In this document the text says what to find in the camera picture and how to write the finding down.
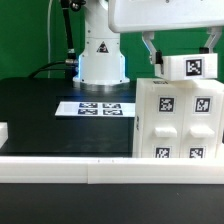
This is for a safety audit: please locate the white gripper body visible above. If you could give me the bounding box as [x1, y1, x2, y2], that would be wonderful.
[108, 0, 224, 33]

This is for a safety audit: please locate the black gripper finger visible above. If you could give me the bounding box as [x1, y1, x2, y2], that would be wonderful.
[199, 27, 222, 54]
[142, 31, 163, 64]

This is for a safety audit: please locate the white cabinet top block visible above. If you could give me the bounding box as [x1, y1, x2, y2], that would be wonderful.
[155, 53, 218, 81]

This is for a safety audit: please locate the white cabinet body box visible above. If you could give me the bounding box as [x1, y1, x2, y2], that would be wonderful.
[132, 79, 224, 158]

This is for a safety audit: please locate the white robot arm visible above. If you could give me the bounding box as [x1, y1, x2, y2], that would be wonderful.
[59, 0, 224, 89]

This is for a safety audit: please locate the black cable bundle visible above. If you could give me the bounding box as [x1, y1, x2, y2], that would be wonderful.
[27, 0, 81, 80]

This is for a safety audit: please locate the white cable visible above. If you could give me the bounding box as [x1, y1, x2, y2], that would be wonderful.
[47, 0, 55, 79]

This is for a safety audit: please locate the white marker base plate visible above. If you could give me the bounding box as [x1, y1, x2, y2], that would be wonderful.
[55, 101, 135, 117]

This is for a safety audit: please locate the white U-shaped fence frame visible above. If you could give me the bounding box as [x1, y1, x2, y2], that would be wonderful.
[0, 122, 224, 185]

